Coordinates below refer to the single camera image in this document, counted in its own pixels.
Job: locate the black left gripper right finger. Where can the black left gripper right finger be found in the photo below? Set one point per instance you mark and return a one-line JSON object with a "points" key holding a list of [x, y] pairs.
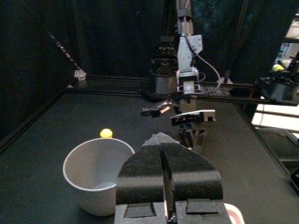
{"points": [[193, 178]]}

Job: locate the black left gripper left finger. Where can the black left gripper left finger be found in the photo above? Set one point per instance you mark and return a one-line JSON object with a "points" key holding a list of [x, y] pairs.
{"points": [[140, 175]]}

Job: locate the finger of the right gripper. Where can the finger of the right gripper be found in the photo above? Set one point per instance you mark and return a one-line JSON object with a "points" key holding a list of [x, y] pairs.
{"points": [[198, 137], [185, 136]]}

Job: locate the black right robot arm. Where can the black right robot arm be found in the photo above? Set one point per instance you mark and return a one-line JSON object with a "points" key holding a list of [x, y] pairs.
{"points": [[182, 58]]}

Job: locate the pink rimmed plate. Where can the pink rimmed plate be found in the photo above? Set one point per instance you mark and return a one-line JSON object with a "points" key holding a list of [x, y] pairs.
{"points": [[234, 215]]}

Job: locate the small yellow chip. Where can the small yellow chip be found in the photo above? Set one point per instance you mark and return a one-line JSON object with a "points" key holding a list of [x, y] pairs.
{"points": [[105, 133]]}

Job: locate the grey crumpled object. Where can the grey crumpled object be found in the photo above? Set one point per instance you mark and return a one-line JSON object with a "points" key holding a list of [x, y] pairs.
{"points": [[158, 138]]}

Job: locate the white paper cup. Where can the white paper cup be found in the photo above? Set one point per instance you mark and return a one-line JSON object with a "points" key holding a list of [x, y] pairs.
{"points": [[93, 172]]}

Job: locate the black mesh panel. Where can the black mesh panel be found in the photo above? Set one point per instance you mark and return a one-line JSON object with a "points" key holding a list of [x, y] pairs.
{"points": [[276, 143]]}

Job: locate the small yellow ball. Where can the small yellow ball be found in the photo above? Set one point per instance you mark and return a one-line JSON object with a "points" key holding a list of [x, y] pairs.
{"points": [[277, 68]]}

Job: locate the white corner bracket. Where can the white corner bracket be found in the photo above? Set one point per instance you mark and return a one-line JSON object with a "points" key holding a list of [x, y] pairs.
{"points": [[78, 74]]}

